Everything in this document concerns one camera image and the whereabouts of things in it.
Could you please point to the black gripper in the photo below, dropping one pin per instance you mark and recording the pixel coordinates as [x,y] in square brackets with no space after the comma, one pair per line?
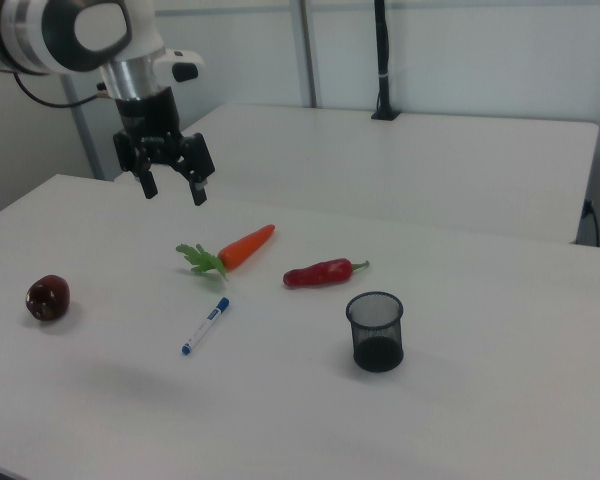
[147,115]

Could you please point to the blue white marker pen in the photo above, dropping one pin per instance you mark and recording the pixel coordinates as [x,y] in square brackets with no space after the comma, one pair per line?
[206,325]

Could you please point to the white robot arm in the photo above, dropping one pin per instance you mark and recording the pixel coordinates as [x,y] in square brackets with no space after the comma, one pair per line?
[55,30]

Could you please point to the orange toy carrot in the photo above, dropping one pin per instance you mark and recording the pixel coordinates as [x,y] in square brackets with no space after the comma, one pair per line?
[242,248]

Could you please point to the dark red toy apple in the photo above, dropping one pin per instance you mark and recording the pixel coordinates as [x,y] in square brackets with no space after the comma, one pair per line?
[48,298]

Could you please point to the red toy chili pepper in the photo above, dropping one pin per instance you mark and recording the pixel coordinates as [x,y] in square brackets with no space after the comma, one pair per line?
[320,273]

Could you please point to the black pole with clamp base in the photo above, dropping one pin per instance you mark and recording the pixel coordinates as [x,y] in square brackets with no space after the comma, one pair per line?
[383,60]

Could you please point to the black mesh pen cup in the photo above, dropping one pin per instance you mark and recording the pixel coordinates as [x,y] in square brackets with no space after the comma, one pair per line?
[376,335]

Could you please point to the grey partition post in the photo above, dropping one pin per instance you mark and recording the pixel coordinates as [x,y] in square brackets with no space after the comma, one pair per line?
[307,50]

